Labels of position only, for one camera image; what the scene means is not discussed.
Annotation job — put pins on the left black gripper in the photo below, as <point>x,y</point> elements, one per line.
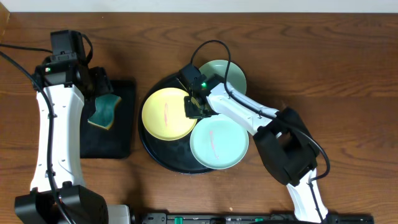
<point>104,85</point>

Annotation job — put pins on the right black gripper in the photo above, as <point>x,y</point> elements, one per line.
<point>191,114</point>

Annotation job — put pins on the green yellow sponge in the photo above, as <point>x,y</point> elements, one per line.
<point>105,107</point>

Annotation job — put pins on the yellow plate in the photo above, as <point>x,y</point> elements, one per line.
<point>163,115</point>

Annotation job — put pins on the light green plate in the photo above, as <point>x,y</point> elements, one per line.
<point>236,77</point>
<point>218,142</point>

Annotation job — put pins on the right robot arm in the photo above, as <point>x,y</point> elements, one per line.
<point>287,150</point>

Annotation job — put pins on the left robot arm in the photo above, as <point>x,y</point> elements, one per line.
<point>57,192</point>

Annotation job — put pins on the black round tray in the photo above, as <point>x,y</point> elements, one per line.
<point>173,155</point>

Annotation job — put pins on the black rectangular tray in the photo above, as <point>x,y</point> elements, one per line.
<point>97,142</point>

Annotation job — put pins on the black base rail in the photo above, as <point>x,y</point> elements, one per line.
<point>163,218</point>

